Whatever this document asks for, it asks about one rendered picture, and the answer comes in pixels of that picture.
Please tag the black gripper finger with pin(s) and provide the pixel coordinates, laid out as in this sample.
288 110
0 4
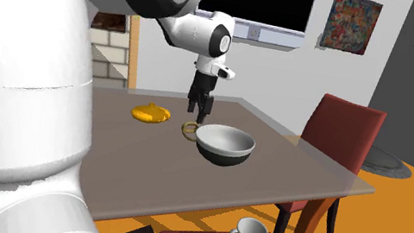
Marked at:
192 104
207 109

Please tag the orange door frame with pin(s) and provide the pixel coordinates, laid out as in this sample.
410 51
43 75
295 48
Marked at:
133 56

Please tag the colourful wall picture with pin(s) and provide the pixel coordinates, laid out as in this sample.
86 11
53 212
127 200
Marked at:
351 23

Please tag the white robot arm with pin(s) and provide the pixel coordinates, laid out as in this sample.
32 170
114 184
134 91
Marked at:
23 71

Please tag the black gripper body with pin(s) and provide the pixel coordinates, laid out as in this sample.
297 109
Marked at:
203 81

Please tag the dark wall picture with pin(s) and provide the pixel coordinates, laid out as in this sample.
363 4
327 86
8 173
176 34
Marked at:
110 22

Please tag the yellow round lid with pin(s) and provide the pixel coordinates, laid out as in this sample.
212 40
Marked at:
150 113

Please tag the white and black bowl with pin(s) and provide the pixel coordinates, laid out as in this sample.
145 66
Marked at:
223 146

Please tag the brown dining table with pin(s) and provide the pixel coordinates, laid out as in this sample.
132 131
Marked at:
146 169

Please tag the grey round cushion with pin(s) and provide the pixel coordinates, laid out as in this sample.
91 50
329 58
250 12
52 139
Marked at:
388 164

